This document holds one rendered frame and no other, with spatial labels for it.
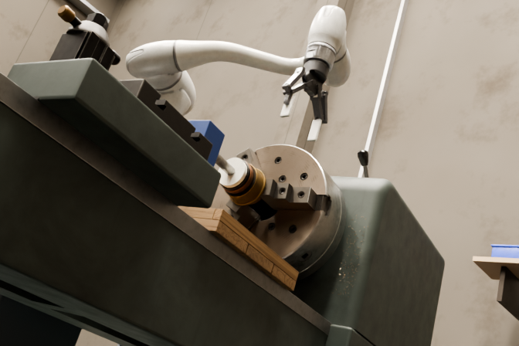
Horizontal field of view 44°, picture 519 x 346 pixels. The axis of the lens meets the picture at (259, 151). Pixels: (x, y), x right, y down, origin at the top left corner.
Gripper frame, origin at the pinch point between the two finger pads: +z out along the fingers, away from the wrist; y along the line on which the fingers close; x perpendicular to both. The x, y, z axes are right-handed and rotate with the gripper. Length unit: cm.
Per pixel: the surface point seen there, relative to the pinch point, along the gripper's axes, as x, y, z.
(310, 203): 25.5, 17.1, 32.6
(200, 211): 31, 51, 50
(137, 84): 42, 78, 44
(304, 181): 20.5, 15.1, 25.9
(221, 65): -443, -309, -316
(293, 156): 15.9, 15.9, 19.6
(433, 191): -124, -307, -133
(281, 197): 20.6, 21.2, 33.0
